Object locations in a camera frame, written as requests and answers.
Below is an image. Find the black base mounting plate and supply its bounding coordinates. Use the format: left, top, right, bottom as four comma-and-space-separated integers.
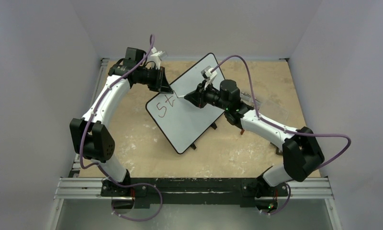
101, 177, 289, 209

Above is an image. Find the black metal clamp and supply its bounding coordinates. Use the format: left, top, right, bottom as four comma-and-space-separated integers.
270, 143, 283, 156

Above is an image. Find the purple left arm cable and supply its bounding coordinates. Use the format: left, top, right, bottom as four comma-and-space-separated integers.
79, 34, 163, 222

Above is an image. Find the clear plastic screw box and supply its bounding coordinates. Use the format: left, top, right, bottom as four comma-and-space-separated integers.
255, 94, 289, 123

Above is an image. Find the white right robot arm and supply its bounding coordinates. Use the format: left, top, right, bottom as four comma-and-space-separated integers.
183, 80, 325, 195

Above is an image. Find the aluminium extrusion rail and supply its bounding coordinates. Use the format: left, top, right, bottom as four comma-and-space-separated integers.
54, 178, 334, 199

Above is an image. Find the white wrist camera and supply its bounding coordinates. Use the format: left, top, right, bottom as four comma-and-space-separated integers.
149, 47, 167, 69
201, 66, 217, 90

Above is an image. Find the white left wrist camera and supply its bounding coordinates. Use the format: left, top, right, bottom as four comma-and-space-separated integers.
149, 47, 167, 69

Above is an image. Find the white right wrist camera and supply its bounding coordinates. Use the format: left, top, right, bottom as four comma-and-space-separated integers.
201, 66, 217, 90

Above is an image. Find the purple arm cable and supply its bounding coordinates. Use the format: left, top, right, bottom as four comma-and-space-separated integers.
79, 34, 163, 222
210, 55, 352, 216

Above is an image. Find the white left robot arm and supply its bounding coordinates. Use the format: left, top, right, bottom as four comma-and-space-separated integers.
69, 47, 174, 196

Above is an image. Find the white whiteboard black frame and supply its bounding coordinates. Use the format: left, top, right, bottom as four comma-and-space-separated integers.
146, 53, 224, 154

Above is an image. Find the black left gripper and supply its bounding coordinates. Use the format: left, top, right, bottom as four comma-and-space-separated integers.
136, 66, 173, 93

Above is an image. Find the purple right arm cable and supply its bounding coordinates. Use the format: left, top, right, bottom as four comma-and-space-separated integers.
210, 55, 352, 216

